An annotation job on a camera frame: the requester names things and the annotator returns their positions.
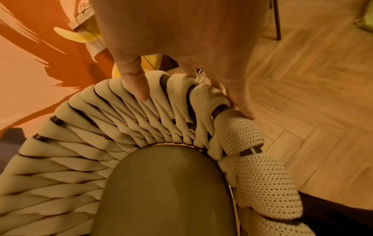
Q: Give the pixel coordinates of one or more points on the olive seat cushion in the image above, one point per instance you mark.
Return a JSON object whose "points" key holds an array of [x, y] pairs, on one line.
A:
{"points": [[166, 191]]}

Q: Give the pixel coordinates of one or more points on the black fabric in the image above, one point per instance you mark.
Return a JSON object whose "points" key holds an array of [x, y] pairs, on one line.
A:
{"points": [[335, 219]]}

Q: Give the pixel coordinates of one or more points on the black metal furniture leg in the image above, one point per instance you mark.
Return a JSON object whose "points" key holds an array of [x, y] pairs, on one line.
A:
{"points": [[276, 20]]}

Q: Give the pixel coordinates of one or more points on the green object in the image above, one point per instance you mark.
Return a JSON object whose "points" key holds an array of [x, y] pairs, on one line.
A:
{"points": [[365, 20]]}

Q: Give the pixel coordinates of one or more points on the person's right hand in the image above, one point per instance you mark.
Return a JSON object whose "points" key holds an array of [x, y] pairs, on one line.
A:
{"points": [[180, 30]]}

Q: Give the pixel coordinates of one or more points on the white wooden frame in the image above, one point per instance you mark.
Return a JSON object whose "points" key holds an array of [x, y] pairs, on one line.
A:
{"points": [[84, 17]]}

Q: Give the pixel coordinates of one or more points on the yellow curved object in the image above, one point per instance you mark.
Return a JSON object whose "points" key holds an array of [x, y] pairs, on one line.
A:
{"points": [[74, 35]]}

